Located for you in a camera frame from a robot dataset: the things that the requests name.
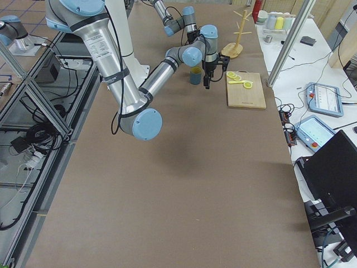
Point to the grey cup on tray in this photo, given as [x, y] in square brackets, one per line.
[271, 21]

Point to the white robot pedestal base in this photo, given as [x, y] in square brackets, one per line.
[118, 14]

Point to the light blue bowl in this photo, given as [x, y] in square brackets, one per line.
[262, 16]

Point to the teach pendant far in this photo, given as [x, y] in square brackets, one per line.
[324, 99]

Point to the yellow cup on tray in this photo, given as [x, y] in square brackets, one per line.
[279, 23]

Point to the red cylinder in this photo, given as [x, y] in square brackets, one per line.
[257, 7]

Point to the yellow plastic knife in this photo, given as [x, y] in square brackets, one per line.
[236, 82]

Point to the aluminium frame post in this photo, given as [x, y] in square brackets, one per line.
[290, 40]

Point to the blue cup yellow inside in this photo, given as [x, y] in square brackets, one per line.
[195, 75]

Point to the black monitor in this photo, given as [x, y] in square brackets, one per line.
[331, 177]

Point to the bamboo cutting board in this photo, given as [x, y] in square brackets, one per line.
[240, 97]

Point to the small metal cup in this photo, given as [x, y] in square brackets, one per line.
[268, 39]

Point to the teach pendant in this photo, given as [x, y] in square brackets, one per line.
[313, 132]
[324, 99]

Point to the wooden cup storage rack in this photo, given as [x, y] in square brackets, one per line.
[234, 49]

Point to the teach pendant near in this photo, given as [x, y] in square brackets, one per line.
[313, 132]

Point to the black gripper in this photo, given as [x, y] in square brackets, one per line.
[210, 66]
[192, 37]

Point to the lemon slice front left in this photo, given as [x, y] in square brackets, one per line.
[247, 84]

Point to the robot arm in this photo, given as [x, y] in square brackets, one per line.
[90, 19]
[186, 21]

